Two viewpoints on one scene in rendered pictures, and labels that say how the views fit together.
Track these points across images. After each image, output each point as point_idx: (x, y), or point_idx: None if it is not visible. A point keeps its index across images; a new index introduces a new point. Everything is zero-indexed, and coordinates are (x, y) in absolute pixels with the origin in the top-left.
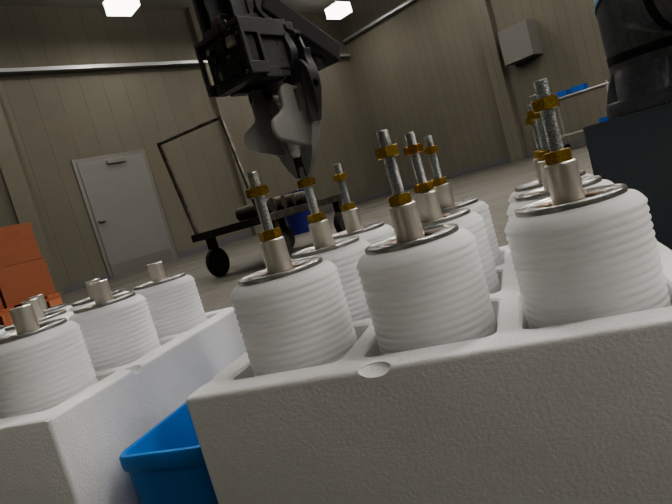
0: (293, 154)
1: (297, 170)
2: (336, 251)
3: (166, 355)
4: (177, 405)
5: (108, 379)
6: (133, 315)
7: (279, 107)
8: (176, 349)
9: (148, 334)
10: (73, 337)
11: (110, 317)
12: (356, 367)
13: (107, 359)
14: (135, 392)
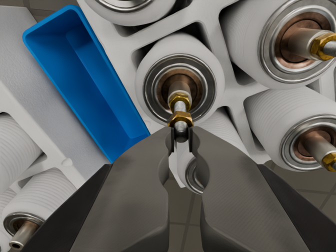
0: (168, 150)
1: (174, 140)
2: (212, 111)
3: (50, 135)
4: (70, 122)
5: (74, 177)
6: (10, 161)
7: (168, 239)
8: (41, 125)
9: (18, 142)
10: (53, 207)
11: (11, 179)
12: (261, 162)
13: (29, 166)
14: (79, 159)
